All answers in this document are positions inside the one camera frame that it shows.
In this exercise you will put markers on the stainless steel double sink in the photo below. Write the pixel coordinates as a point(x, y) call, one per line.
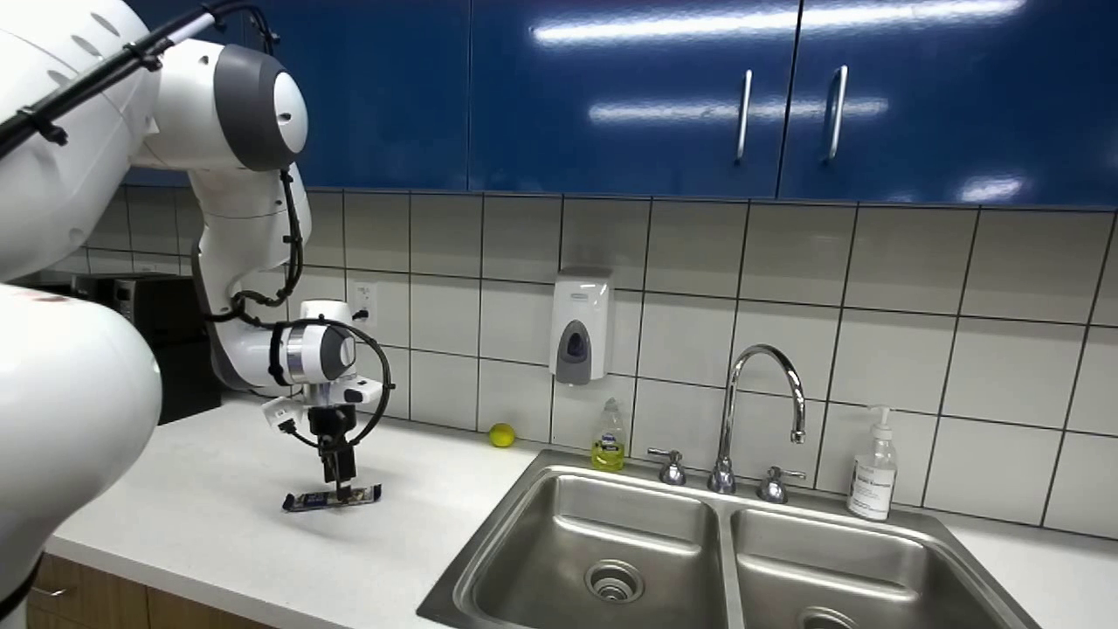
point(652, 526)

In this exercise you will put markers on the small black object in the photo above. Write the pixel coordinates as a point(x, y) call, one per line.
point(333, 496)

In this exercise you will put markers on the metal sink drain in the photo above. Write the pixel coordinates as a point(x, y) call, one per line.
point(829, 615)
point(612, 579)

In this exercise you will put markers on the wooden base cabinet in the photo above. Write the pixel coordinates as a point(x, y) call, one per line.
point(93, 597)

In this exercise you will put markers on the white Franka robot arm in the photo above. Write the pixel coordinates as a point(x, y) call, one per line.
point(71, 405)

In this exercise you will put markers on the yellow dish soap bottle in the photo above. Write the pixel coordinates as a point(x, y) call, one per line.
point(610, 447)

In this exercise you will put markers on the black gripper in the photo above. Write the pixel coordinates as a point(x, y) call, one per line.
point(333, 432)

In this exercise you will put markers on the black countertop appliance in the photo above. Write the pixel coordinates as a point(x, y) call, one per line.
point(177, 349)

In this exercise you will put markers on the small yellow lemon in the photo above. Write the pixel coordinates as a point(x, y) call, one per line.
point(500, 434)

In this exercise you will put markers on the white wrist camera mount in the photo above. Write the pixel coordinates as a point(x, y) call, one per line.
point(291, 405)

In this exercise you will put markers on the chrome gooseneck faucet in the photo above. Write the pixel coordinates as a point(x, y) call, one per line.
point(724, 432)

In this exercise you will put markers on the clear pump soap bottle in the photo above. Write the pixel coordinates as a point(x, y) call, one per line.
point(871, 476)

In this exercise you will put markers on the white wall soap dispenser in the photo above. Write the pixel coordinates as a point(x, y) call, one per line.
point(576, 333)

